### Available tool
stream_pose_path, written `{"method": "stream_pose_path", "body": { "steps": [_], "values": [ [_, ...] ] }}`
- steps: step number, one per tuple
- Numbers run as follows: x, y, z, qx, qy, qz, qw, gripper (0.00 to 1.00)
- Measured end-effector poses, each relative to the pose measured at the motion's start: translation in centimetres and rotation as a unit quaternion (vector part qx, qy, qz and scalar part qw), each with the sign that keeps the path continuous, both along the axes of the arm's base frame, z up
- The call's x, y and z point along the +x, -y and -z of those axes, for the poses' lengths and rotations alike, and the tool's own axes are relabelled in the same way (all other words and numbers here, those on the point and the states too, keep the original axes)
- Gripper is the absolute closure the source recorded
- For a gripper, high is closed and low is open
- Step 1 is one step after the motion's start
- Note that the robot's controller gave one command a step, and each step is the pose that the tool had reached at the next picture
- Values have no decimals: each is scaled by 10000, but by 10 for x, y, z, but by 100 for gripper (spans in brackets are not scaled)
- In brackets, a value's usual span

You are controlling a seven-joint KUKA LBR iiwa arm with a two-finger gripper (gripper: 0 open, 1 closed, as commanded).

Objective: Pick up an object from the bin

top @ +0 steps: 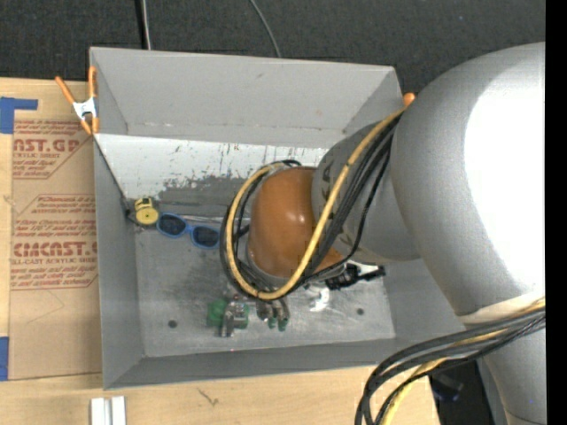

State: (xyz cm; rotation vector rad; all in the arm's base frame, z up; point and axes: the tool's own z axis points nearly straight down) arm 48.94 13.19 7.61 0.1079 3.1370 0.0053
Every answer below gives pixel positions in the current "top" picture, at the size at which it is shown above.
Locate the brown cardboard board red print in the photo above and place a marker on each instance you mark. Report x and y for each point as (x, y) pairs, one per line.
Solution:
(53, 321)

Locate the black cylinder on white bracket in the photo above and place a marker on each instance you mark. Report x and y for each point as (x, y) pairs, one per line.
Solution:
(343, 278)

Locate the yellow tape measure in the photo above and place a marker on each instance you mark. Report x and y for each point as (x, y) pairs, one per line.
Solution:
(146, 213)

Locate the blue sunglasses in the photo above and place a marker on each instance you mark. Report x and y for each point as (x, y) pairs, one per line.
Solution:
(204, 236)

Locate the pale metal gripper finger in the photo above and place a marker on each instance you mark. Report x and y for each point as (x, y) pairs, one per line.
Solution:
(227, 323)
(241, 311)

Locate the grey metal bin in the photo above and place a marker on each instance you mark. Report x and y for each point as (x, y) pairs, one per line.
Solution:
(177, 281)

